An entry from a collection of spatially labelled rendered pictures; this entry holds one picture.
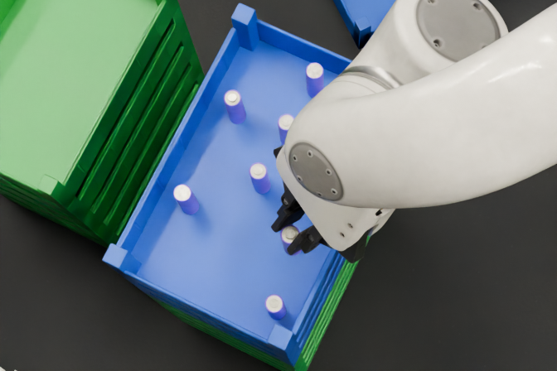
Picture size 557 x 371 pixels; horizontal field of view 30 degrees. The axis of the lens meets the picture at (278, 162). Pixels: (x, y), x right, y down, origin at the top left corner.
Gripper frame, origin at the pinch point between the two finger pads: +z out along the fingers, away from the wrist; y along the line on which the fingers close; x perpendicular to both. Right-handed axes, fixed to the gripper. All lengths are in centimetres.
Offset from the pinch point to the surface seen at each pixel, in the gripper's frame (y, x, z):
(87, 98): 34.2, -3.9, 32.7
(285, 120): 11.4, -8.8, 5.6
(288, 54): 19.3, -16.4, 9.2
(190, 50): 38, -24, 39
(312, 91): 13.6, -14.8, 7.3
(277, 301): -3.4, 1.1, 10.2
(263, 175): 7.9, -4.3, 7.9
